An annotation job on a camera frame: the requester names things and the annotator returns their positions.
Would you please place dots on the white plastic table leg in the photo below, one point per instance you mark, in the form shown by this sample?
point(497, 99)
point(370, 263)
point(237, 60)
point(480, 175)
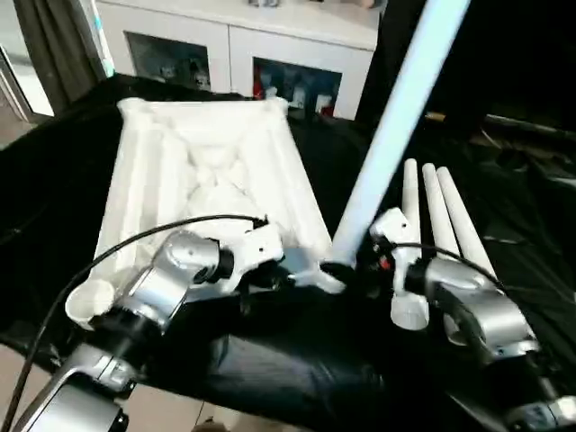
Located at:
point(396, 126)
point(411, 202)
point(438, 211)
point(463, 225)

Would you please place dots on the white plastic table top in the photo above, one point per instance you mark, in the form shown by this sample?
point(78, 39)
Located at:
point(153, 180)

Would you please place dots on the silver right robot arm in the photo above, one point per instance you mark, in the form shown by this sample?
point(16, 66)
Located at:
point(486, 306)

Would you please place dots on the black plastic mat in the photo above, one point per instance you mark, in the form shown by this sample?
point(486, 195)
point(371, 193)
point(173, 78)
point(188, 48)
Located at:
point(292, 360)

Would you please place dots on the small white jar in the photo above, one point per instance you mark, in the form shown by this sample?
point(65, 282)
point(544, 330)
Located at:
point(323, 101)
point(271, 92)

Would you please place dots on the red package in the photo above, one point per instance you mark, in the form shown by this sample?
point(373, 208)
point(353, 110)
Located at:
point(258, 83)

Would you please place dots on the dark metal rod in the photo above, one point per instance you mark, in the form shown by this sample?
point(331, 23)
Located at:
point(531, 125)

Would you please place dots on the black box gold label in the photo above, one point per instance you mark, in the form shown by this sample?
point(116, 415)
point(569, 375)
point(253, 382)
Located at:
point(405, 54)

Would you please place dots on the white glass-door cabinet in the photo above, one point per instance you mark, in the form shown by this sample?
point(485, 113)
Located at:
point(234, 31)

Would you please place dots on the grey ornament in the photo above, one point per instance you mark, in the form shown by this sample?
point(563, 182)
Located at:
point(263, 2)

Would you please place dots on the grey curtain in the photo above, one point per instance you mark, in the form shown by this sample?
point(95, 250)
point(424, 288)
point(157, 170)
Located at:
point(58, 49)

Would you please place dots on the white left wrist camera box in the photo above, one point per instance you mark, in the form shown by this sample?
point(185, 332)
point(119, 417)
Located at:
point(256, 247)

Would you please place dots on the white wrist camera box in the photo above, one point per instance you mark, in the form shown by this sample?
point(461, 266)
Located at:
point(256, 247)
point(400, 229)

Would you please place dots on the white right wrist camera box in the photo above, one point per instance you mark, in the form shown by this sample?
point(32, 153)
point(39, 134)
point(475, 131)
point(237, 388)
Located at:
point(400, 229)

